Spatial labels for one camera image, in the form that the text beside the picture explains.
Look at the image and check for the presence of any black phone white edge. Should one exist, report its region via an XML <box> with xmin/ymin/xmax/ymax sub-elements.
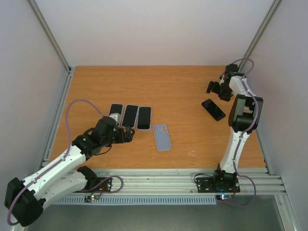
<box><xmin>122</xmin><ymin>104</ymin><xmax>139</xmax><ymax>128</ymax></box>

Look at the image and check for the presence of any black phone case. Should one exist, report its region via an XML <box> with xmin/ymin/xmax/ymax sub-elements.
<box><xmin>201</xmin><ymin>99</ymin><xmax>226</xmax><ymax>121</ymax></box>
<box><xmin>137</xmin><ymin>107</ymin><xmax>152</xmax><ymax>130</ymax></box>

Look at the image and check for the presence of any black phone case top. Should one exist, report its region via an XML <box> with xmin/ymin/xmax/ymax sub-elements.
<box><xmin>137</xmin><ymin>107</ymin><xmax>152</xmax><ymax>130</ymax></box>

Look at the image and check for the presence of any light blue phone case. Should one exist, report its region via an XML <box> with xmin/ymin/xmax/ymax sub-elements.
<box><xmin>121</xmin><ymin>104</ymin><xmax>140</xmax><ymax>128</ymax></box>

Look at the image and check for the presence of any black phone green edge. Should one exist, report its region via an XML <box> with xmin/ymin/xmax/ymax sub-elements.
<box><xmin>109</xmin><ymin>104</ymin><xmax>123</xmax><ymax>117</ymax></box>

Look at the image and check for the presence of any lavender phone case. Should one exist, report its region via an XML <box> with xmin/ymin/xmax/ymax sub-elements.
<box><xmin>108</xmin><ymin>103</ymin><xmax>125</xmax><ymax>118</ymax></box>

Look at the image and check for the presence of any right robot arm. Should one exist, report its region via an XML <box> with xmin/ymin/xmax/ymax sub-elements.
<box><xmin>206</xmin><ymin>62</ymin><xmax>264</xmax><ymax>192</ymax></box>

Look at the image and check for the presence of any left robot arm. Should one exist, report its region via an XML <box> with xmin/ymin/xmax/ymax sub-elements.
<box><xmin>4</xmin><ymin>116</ymin><xmax>135</xmax><ymax>227</ymax></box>

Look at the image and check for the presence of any left controller board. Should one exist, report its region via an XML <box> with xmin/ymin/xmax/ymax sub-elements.
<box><xmin>84</xmin><ymin>195</ymin><xmax>100</xmax><ymax>203</ymax></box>

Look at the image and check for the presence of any controller board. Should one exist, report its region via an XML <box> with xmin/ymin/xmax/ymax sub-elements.
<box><xmin>216</xmin><ymin>194</ymin><xmax>234</xmax><ymax>201</ymax></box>
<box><xmin>84</xmin><ymin>195</ymin><xmax>100</xmax><ymax>203</ymax></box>

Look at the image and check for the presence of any right controller board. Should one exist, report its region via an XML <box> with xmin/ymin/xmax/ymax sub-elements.
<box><xmin>216</xmin><ymin>194</ymin><xmax>234</xmax><ymax>201</ymax></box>

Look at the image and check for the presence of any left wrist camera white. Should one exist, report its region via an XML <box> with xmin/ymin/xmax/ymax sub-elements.
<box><xmin>109</xmin><ymin>113</ymin><xmax>121</xmax><ymax>126</ymax></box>

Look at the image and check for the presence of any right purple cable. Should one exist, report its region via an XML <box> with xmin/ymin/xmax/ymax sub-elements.
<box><xmin>221</xmin><ymin>58</ymin><xmax>259</xmax><ymax>207</ymax></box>

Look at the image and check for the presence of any purple cable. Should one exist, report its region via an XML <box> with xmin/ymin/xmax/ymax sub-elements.
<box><xmin>6</xmin><ymin>99</ymin><xmax>106</xmax><ymax>226</ymax></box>
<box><xmin>221</xmin><ymin>58</ymin><xmax>259</xmax><ymax>207</ymax></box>

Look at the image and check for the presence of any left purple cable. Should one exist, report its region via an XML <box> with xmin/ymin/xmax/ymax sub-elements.
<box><xmin>6</xmin><ymin>99</ymin><xmax>106</xmax><ymax>226</ymax></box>

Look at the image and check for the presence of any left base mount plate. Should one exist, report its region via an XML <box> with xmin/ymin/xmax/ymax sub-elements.
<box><xmin>92</xmin><ymin>178</ymin><xmax>112</xmax><ymax>192</ymax></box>

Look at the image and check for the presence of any base mount plate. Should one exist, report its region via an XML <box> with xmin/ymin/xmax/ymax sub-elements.
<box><xmin>194</xmin><ymin>177</ymin><xmax>241</xmax><ymax>193</ymax></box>
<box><xmin>92</xmin><ymin>178</ymin><xmax>112</xmax><ymax>192</ymax></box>

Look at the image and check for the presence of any grey slotted cable duct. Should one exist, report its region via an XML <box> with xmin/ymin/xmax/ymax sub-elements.
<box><xmin>54</xmin><ymin>195</ymin><xmax>217</xmax><ymax>206</ymax></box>

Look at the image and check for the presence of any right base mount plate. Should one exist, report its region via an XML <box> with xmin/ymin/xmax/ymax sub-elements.
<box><xmin>194</xmin><ymin>177</ymin><xmax>241</xmax><ymax>193</ymax></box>

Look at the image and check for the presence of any aluminium rail frame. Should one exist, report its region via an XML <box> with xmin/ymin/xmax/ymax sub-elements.
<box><xmin>93</xmin><ymin>167</ymin><xmax>286</xmax><ymax>195</ymax></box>

